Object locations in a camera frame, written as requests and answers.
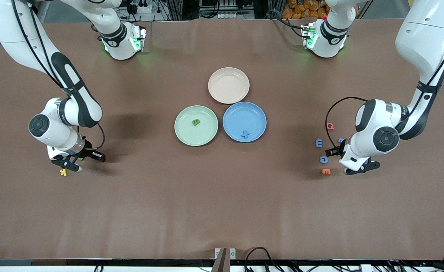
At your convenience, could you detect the light green plate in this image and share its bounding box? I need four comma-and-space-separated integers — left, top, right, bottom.
174, 105, 219, 147

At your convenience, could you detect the blue plate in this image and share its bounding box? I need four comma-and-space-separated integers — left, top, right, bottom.
222, 102, 267, 143

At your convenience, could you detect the brown table cover mat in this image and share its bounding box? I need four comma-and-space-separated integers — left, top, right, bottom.
0, 18, 444, 261

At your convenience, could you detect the pale pink plate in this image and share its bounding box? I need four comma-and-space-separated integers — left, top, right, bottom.
208, 67, 250, 104

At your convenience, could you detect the pile of orange items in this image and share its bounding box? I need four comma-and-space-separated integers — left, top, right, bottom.
281, 0, 328, 20

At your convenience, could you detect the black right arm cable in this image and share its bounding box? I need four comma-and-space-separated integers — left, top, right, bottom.
10, 0, 106, 151

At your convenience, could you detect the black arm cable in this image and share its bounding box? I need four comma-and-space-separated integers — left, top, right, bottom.
10, 0, 106, 151
325, 23, 444, 151

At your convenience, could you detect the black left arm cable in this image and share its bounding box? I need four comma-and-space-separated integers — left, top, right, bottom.
325, 23, 444, 151

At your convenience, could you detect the black table edge rail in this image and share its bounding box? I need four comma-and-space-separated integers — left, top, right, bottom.
0, 258, 444, 267

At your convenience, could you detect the black looped cable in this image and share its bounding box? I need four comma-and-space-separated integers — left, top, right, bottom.
244, 247, 283, 272

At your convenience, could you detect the grey metal bracket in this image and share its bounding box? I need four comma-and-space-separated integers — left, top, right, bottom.
214, 248, 236, 261

